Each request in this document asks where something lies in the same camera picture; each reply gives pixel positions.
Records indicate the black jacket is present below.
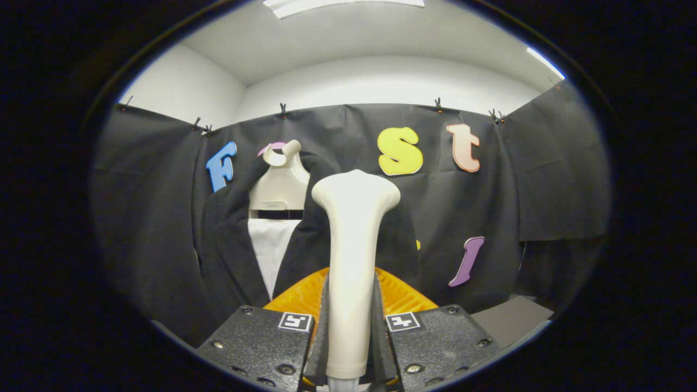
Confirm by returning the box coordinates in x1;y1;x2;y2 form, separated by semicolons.
196;151;421;327

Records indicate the black backdrop cloth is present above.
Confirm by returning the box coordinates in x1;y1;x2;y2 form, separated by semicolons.
93;81;610;349

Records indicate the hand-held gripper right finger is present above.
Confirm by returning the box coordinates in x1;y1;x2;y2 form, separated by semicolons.
373;267;504;392

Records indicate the grey cabinet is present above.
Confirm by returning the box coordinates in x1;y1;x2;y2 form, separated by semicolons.
471;296;555;349

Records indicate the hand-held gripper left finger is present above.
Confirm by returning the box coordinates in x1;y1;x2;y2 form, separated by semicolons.
196;267;331;392

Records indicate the white mannequin torso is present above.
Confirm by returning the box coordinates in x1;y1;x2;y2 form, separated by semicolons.
248;140;311;300

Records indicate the white garment steamer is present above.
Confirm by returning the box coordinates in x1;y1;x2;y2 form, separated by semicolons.
311;169;401;392

